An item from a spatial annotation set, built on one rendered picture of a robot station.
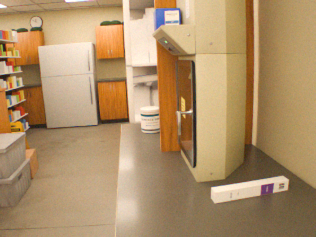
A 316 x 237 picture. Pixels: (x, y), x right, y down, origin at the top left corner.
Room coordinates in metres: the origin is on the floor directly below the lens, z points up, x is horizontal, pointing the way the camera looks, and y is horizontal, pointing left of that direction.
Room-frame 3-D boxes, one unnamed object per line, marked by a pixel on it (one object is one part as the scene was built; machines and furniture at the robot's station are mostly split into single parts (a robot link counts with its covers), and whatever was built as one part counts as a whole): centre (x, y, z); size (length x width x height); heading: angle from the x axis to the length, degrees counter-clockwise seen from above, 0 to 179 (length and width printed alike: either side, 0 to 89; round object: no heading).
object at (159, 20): (1.16, -0.06, 1.56); 0.10 x 0.10 x 0.09; 6
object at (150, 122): (1.69, 0.04, 1.02); 0.13 x 0.13 x 0.15
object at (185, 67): (1.08, -0.12, 1.19); 0.30 x 0.01 x 0.40; 5
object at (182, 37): (1.08, -0.07, 1.46); 0.32 x 0.11 x 0.10; 6
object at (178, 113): (0.97, -0.10, 1.17); 0.05 x 0.03 x 0.10; 95
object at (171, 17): (1.02, -0.07, 1.54); 0.05 x 0.05 x 0.06; 84
